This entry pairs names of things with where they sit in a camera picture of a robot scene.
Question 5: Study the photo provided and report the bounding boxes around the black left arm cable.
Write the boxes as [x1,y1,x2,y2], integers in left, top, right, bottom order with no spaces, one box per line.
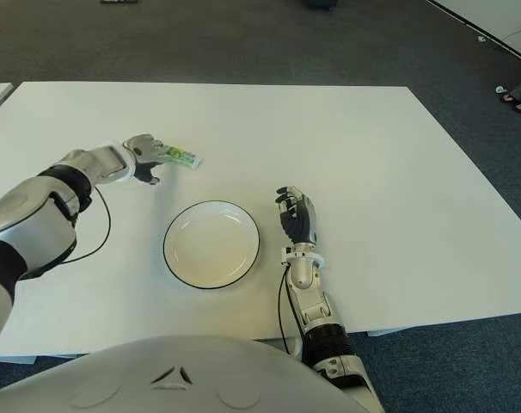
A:
[57,184,113,268]

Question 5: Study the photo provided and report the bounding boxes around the grey robot torso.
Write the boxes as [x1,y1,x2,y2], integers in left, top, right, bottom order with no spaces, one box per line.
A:
[0,335,370,413]

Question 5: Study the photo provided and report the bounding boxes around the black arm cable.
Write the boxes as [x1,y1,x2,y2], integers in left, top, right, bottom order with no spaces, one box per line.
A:
[57,184,113,268]
[277,262,303,359]

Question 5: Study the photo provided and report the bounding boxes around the white plate with black rim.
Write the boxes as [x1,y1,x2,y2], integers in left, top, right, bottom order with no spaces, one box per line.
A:
[162,200,261,290]

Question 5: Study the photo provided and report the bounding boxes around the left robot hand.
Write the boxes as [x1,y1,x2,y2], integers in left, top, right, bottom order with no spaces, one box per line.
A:
[122,133,167,187]

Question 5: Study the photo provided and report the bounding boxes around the sandalled foot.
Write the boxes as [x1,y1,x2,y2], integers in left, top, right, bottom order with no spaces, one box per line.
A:
[500,92,521,114]

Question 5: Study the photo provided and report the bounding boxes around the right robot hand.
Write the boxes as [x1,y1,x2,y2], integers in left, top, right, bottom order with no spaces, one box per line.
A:
[274,185,320,248]

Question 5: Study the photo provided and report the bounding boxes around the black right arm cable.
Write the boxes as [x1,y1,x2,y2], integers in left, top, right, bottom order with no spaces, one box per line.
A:
[277,262,303,359]

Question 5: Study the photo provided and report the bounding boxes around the green white toothpaste tube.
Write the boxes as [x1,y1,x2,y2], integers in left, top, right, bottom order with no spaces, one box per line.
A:
[159,145,205,170]

